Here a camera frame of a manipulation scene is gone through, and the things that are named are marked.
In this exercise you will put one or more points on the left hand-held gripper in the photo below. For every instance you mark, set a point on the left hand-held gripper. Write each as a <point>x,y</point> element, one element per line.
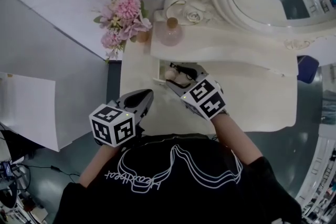
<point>113,126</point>

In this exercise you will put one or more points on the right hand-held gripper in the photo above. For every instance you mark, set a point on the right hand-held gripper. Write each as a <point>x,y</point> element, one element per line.
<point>204,99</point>

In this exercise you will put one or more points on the small white drawer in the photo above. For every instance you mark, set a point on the small white drawer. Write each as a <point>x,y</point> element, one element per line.
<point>164,66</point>

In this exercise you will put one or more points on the white ornate dressing table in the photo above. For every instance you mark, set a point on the white ornate dressing table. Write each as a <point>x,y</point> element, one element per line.
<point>249,102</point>

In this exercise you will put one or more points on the person's left forearm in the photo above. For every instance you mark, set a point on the person's left forearm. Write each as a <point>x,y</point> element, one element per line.
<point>97,165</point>

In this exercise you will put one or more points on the person's right forearm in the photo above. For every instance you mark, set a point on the person's right forearm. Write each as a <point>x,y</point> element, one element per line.
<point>231,139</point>

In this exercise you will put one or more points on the pink glass bottle vase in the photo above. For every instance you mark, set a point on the pink glass bottle vase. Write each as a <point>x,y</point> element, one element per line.
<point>172,36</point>

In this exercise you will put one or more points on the small pink flower vase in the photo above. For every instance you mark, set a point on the small pink flower vase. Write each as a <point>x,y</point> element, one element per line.
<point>143,36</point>

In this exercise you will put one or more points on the pink artificial flowers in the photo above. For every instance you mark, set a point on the pink artificial flowers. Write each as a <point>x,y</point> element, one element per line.
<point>126,5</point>

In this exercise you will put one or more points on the person's black printed t-shirt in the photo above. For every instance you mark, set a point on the person's black printed t-shirt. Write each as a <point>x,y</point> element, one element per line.
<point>170,199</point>

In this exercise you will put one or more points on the white display cabinet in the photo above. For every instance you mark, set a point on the white display cabinet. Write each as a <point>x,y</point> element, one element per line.
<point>31,107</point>

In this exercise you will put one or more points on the blue chair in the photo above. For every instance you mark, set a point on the blue chair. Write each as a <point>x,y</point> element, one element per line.
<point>307,68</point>

